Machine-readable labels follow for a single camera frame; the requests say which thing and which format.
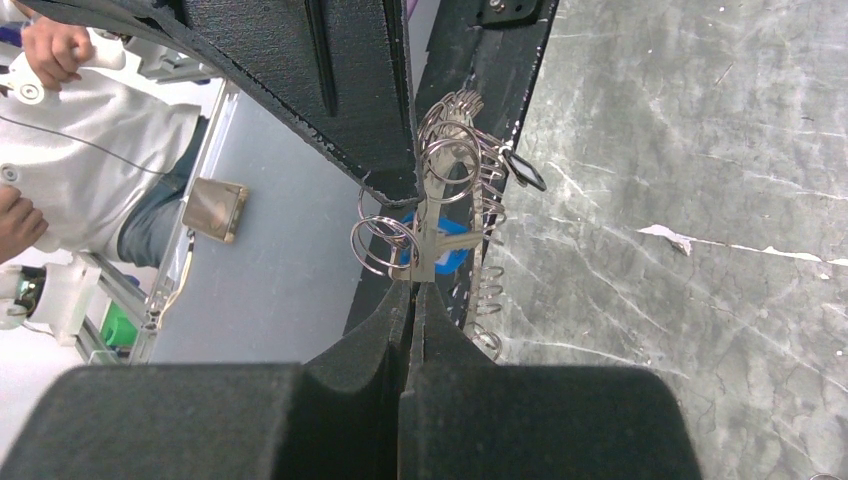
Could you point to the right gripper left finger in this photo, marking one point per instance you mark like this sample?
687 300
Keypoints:
335 417

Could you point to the white teleoperation handle device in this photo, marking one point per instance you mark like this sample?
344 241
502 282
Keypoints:
54 295

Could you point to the person in white shirt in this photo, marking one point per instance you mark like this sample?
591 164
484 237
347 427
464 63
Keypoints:
105 170

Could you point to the small brass metal box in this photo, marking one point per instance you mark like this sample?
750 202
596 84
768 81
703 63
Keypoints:
214 208

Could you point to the blue key tag with key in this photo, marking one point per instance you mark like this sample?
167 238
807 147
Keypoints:
452 246

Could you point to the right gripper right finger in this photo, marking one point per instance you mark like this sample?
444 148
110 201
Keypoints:
462 416

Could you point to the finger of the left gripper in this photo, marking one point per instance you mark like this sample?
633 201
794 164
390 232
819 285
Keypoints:
335 72

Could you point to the black base frame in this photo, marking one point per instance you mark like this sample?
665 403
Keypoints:
484 58

